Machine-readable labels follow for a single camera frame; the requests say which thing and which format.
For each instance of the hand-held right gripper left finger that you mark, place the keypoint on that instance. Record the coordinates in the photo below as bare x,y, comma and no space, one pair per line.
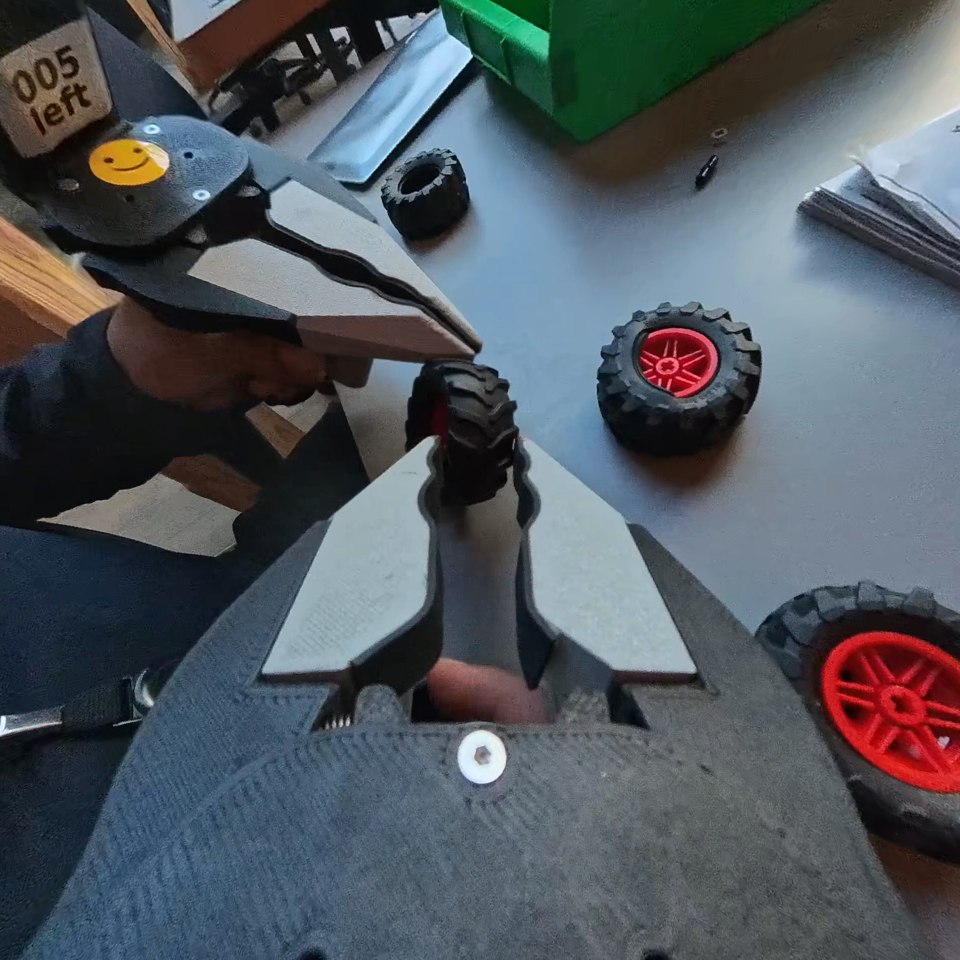
352,592

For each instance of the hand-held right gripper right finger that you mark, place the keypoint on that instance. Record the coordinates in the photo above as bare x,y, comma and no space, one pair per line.
600,592

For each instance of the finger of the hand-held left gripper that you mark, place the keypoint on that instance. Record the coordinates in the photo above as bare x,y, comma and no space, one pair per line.
337,225
247,281

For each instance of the black toy tire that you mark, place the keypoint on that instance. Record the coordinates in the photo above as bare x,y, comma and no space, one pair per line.
480,427
427,221

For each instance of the instruction booklet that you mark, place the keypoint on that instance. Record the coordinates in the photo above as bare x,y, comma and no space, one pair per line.
900,217

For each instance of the person's left forearm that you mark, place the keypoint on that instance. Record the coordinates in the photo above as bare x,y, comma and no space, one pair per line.
52,435

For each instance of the person's left hand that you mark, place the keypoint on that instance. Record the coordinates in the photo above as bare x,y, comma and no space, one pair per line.
210,367

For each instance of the person's right hand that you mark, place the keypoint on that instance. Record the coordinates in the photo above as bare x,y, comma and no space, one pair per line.
480,697

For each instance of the grey table with brown edge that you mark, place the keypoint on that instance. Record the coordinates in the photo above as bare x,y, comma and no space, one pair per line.
247,45

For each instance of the dark flat plastic bag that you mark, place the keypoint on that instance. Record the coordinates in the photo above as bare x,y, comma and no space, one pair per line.
397,97

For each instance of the black toy wheel red rim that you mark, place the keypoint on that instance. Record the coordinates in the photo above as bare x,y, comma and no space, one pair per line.
679,364
892,697

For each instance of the person's torso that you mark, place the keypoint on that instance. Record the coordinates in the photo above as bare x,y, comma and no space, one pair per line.
75,615

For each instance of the green plastic bin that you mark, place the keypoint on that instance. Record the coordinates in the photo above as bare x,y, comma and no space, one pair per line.
637,60

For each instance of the small black toy pin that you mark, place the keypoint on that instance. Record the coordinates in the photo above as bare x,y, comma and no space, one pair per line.
706,172

